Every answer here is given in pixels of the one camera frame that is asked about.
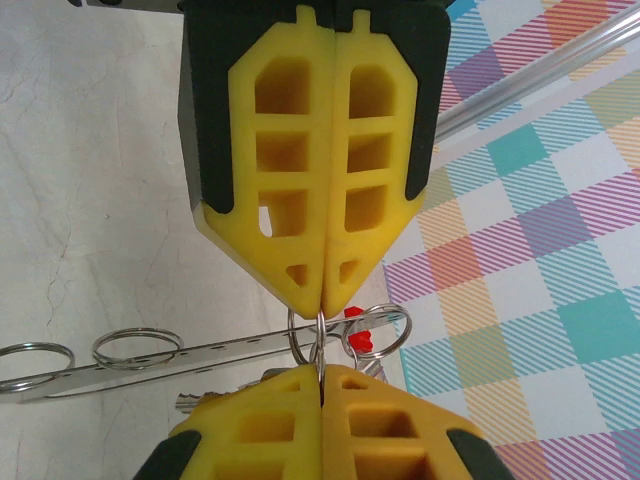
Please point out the silver split keyring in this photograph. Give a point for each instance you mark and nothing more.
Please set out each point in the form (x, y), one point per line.
(409, 327)
(291, 335)
(37, 344)
(137, 330)

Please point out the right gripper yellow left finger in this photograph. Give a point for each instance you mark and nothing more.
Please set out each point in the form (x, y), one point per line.
(250, 425)

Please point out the aluminium frame post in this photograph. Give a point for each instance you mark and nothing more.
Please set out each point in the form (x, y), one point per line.
(525, 80)

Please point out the red capped key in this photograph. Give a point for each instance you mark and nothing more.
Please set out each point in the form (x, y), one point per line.
(361, 342)

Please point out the steel key holder plate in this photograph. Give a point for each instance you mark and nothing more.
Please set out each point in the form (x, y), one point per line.
(225, 352)

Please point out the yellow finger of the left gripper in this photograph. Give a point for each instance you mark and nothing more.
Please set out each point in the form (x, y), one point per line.
(405, 100)
(310, 200)

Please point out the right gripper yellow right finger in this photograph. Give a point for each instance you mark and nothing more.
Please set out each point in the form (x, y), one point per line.
(380, 400)

